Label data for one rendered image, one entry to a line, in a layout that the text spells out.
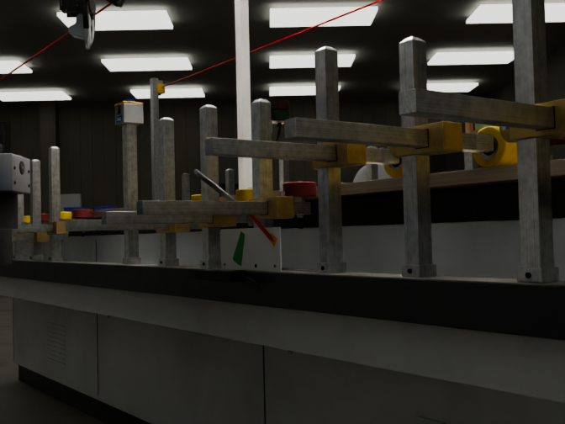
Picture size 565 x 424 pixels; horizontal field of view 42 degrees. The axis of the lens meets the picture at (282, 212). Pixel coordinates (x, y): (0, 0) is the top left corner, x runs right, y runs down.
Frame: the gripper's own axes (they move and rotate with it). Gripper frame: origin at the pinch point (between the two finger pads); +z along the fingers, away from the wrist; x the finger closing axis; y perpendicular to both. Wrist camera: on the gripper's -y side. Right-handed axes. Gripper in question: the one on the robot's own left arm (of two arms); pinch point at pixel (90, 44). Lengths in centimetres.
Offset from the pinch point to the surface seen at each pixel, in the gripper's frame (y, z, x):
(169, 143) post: -19.3, 25.9, -13.9
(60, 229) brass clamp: 34, 49, -90
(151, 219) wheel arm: -19, 49, 21
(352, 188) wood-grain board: -67, 43, 31
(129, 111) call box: -4.2, 12.9, -32.9
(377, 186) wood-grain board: -72, 43, 38
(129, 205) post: -4, 43, -35
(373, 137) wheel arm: -65, 38, 80
